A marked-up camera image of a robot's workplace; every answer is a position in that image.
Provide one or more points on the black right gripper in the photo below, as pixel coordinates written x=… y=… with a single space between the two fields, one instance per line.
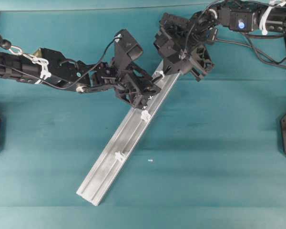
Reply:
x=199 y=58

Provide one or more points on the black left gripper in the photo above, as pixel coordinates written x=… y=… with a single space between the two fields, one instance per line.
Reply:
x=132 y=84

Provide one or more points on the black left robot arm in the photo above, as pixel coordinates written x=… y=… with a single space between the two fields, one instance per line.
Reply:
x=47 y=67

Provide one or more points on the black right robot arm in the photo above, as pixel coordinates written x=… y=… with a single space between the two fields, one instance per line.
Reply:
x=247 y=16

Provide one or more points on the black USB hub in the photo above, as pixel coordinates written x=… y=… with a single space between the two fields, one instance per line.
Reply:
x=200 y=28

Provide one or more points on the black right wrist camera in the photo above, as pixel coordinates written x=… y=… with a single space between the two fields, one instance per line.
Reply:
x=169 y=50

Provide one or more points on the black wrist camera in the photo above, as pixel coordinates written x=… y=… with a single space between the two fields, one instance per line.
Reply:
x=126 y=49
x=169 y=50

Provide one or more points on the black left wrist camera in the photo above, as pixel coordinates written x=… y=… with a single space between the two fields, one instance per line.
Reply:
x=126 y=49

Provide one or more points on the aluminium profile rail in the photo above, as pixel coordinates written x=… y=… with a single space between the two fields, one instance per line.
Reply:
x=119 y=148

